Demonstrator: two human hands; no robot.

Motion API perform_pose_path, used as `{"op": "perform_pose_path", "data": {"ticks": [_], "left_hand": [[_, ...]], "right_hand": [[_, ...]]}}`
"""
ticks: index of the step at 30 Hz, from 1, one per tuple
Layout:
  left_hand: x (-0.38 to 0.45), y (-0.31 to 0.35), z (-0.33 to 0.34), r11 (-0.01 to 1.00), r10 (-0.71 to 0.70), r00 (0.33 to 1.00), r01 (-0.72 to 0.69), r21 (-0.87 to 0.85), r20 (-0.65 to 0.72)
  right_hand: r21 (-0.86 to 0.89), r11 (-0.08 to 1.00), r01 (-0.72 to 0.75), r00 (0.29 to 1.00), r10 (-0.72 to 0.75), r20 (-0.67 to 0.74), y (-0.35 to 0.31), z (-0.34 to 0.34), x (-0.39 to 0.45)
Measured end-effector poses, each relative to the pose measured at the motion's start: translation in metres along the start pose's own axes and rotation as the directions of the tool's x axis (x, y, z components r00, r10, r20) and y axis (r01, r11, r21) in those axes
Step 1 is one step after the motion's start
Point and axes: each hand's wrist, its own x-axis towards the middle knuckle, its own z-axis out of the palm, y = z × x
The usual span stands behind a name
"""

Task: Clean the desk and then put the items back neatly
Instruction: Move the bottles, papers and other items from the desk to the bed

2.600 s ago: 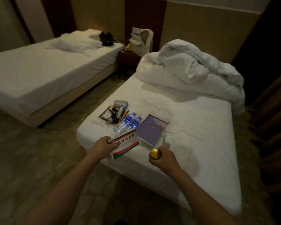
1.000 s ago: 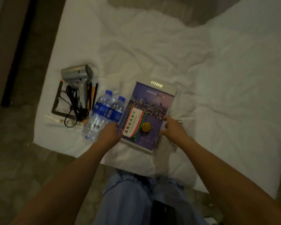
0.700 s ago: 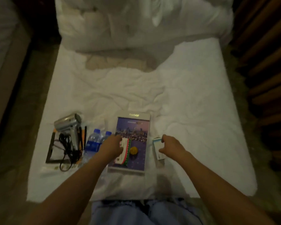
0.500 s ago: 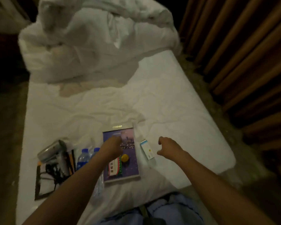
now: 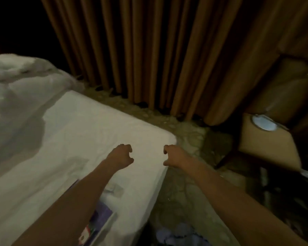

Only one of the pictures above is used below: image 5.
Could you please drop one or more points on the person's left hand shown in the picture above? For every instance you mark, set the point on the person's left hand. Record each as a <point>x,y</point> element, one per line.
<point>120,157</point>

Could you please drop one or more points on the person's right hand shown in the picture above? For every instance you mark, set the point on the person's right hand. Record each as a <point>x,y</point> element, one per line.
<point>175,156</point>

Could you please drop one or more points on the purple desk calendar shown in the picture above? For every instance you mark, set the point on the purple desk calendar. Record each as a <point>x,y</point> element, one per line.
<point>100,220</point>

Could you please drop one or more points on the person's right forearm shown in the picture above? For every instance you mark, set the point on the person's right forearm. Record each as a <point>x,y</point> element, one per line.
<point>246,207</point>

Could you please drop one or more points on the person's left forearm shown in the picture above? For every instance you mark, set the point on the person's left forearm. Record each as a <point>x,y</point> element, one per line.
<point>66,212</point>

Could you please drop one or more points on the person's blue trousers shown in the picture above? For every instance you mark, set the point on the person's blue trousers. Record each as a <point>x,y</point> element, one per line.
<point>182,237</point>

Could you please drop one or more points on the white bed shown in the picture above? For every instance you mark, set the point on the white bed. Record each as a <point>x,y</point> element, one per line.
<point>92,141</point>

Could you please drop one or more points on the beige padded stool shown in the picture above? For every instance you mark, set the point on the beige padded stool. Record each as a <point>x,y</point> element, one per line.
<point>269,146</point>

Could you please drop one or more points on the brown curtain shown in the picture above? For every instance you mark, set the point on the brown curtain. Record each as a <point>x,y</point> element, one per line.
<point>185,48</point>

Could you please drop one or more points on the rumpled white duvet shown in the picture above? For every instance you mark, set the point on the rumpled white duvet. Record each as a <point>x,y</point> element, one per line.
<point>15,100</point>

